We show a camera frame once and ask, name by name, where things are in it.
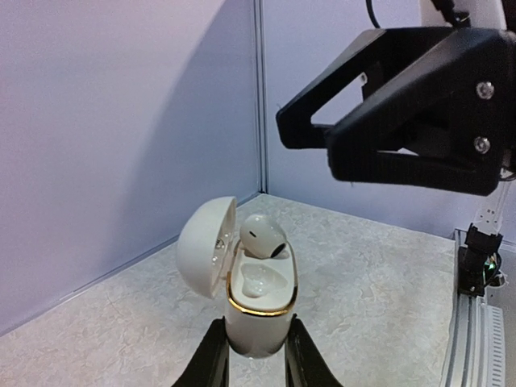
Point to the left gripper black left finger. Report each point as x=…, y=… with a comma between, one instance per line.
x=209, y=366

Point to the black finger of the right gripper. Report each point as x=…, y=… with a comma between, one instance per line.
x=392, y=49

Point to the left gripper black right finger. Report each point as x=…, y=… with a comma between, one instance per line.
x=304, y=364

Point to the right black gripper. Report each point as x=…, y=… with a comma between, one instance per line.
x=445, y=122

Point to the small white charging case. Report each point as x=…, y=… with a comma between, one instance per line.
x=260, y=293

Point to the white stem earbud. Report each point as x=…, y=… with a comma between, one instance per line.
x=262, y=236

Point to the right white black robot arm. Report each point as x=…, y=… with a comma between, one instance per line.
x=458, y=15

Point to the left aluminium frame post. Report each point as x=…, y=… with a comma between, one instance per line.
x=261, y=98

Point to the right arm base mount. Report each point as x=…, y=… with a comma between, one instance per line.
x=479, y=261

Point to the aluminium front rail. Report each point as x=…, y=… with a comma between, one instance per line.
x=481, y=341

